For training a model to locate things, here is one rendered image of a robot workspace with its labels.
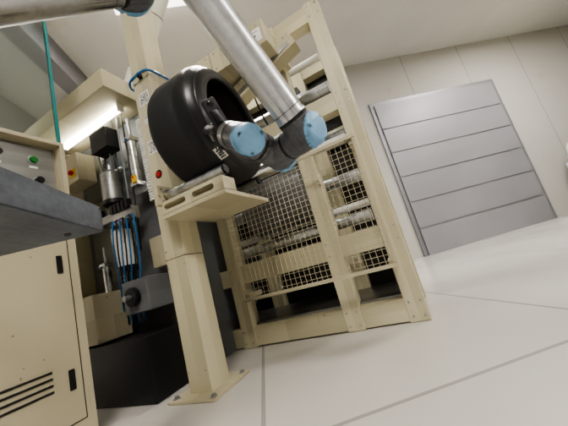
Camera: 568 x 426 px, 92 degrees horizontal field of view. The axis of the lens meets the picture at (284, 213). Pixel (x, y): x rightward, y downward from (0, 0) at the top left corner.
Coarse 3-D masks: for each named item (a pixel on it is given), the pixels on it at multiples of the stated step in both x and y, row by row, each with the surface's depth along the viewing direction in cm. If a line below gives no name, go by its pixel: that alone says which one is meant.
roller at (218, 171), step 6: (216, 168) 115; (222, 168) 114; (204, 174) 118; (210, 174) 116; (216, 174) 115; (222, 174) 115; (192, 180) 120; (198, 180) 119; (204, 180) 118; (180, 186) 123; (186, 186) 122; (192, 186) 121; (168, 192) 126; (174, 192) 124; (180, 192) 124; (168, 198) 127
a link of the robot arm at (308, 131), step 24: (192, 0) 62; (216, 0) 62; (216, 24) 63; (240, 24) 64; (240, 48) 65; (240, 72) 69; (264, 72) 67; (264, 96) 70; (288, 96) 70; (288, 120) 72; (312, 120) 72; (288, 144) 76; (312, 144) 74
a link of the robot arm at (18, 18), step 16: (0, 0) 47; (16, 0) 49; (32, 0) 51; (48, 0) 53; (64, 0) 55; (80, 0) 58; (96, 0) 60; (112, 0) 63; (128, 0) 66; (144, 0) 70; (0, 16) 49; (16, 16) 51; (32, 16) 53; (48, 16) 55; (64, 16) 58
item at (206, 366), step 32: (128, 32) 158; (160, 64) 160; (160, 160) 140; (160, 224) 137; (192, 224) 140; (192, 256) 133; (192, 288) 127; (192, 320) 125; (192, 352) 124; (224, 352) 132; (192, 384) 123
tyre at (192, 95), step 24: (192, 72) 116; (216, 72) 133; (168, 96) 112; (192, 96) 109; (216, 96) 151; (240, 96) 149; (168, 120) 111; (192, 120) 108; (240, 120) 160; (168, 144) 114; (192, 144) 111; (192, 168) 119; (240, 168) 125
